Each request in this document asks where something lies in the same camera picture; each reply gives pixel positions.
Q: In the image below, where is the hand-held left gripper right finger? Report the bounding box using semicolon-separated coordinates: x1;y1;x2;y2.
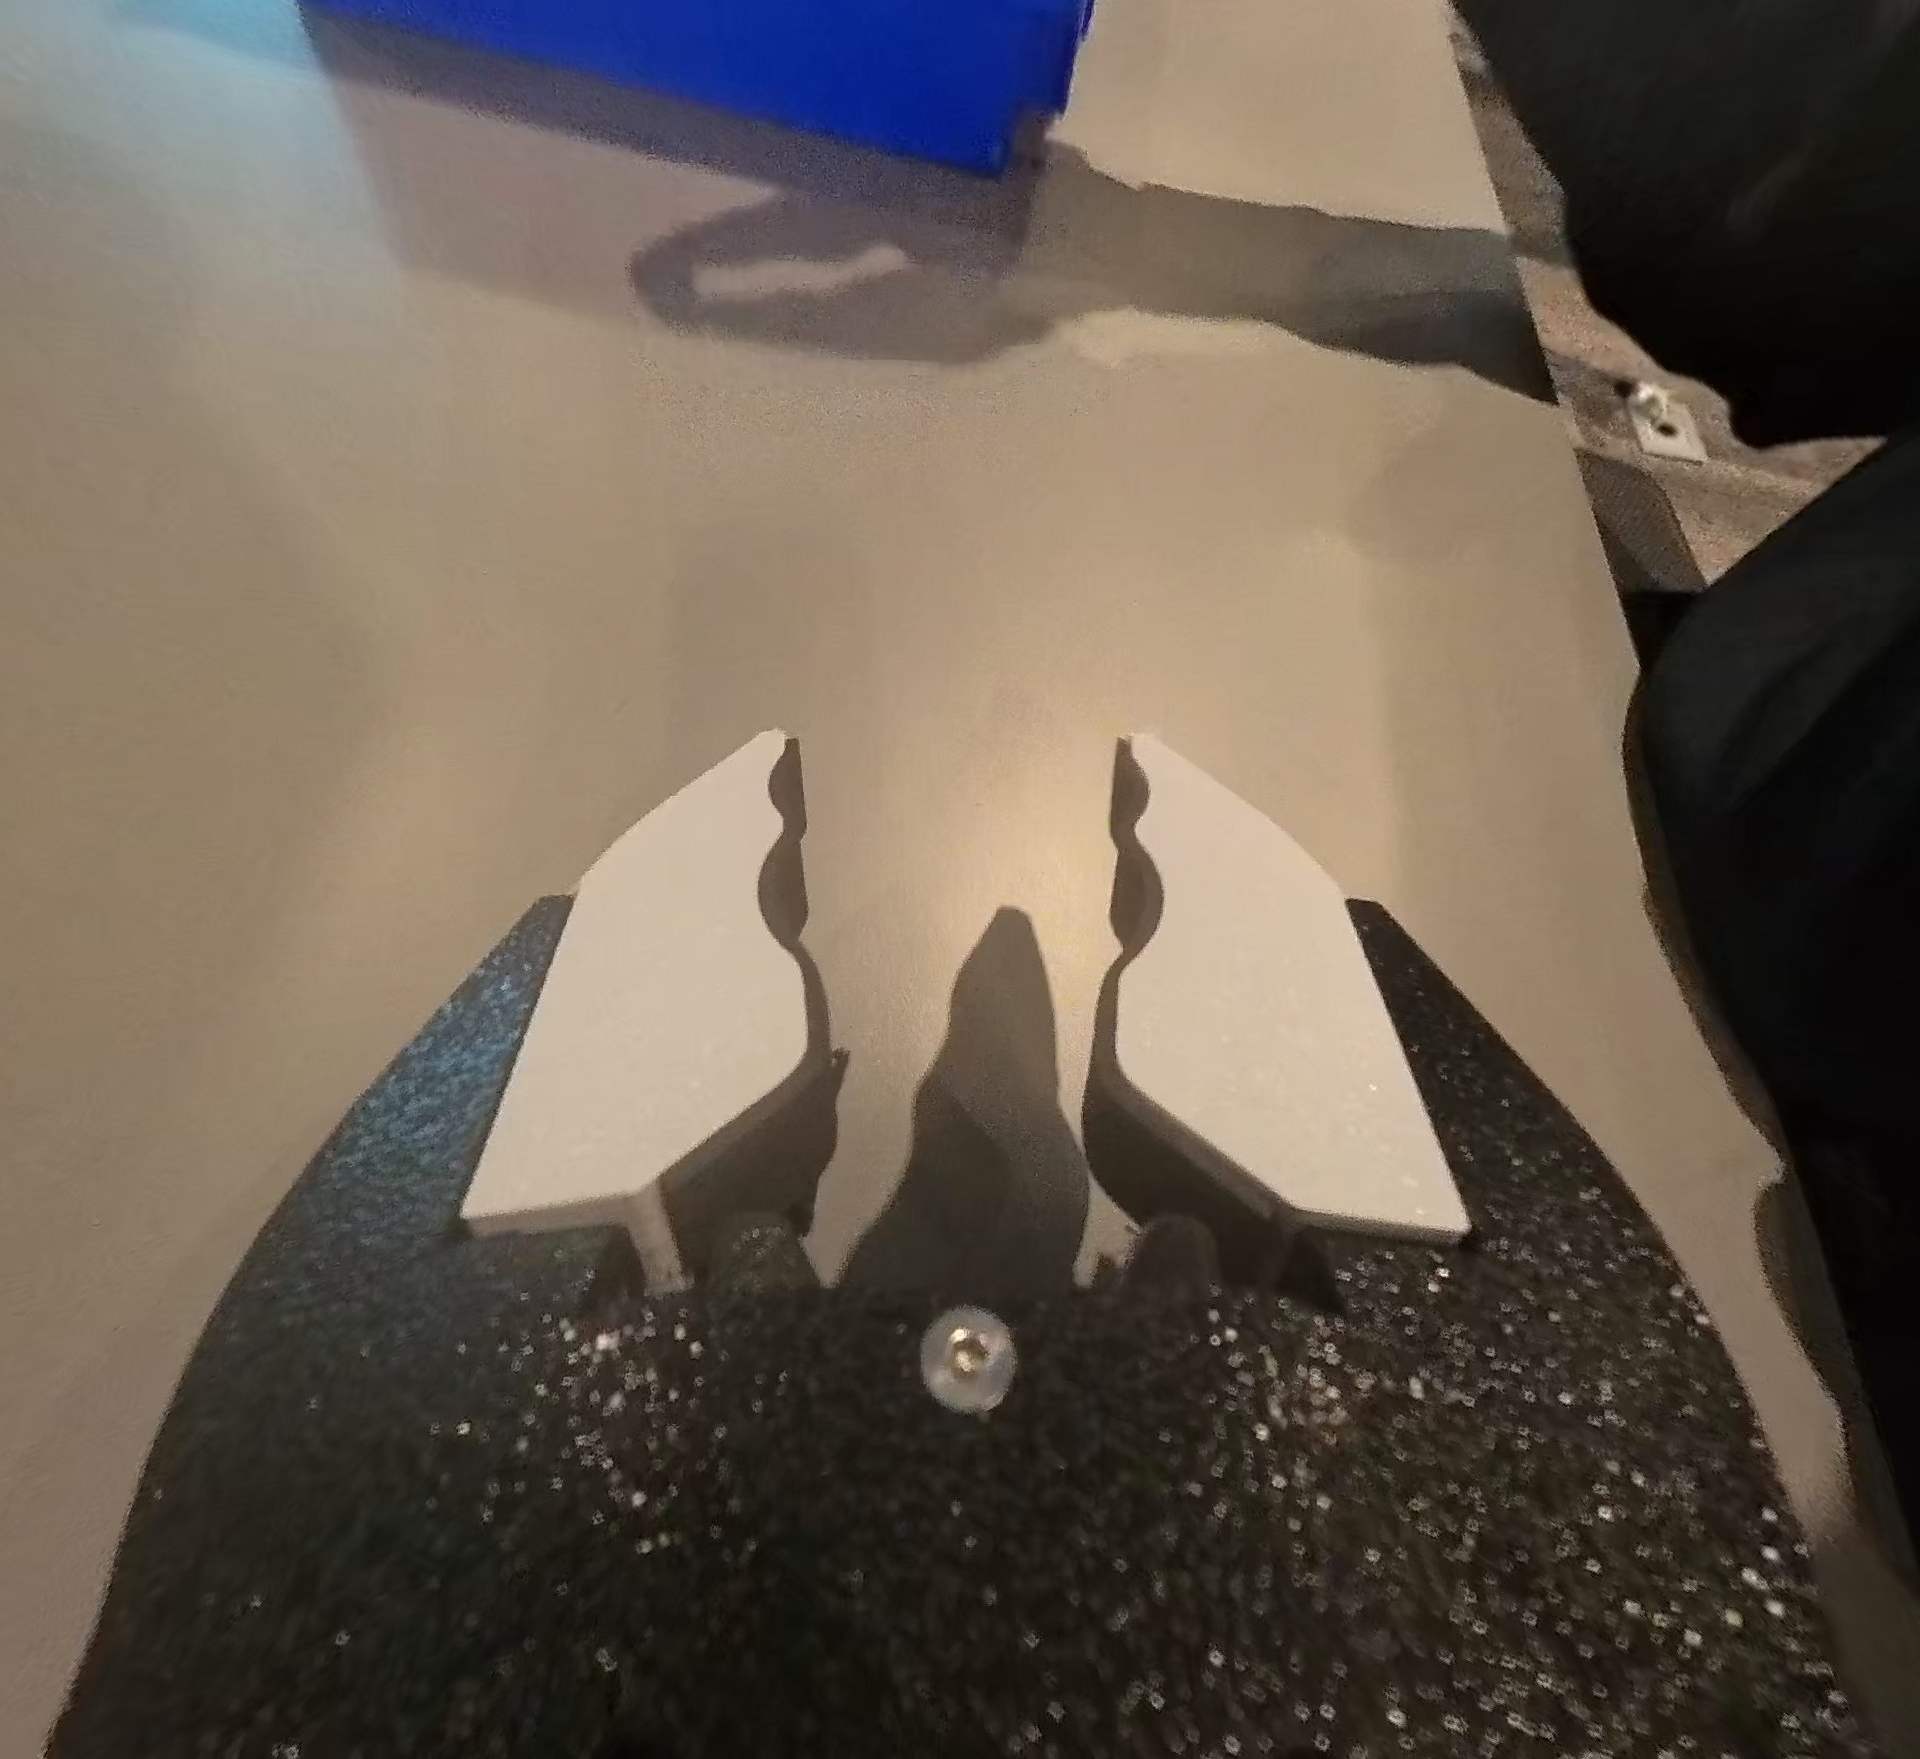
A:
1081;732;1475;1252

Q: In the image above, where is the small metal bracket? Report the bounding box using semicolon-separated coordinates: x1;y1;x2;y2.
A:
1622;377;1705;460

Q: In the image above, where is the person's black clothing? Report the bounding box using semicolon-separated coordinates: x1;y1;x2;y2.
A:
1377;0;1920;1505

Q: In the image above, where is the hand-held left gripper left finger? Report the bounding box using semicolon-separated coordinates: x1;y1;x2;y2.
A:
460;732;852;1298

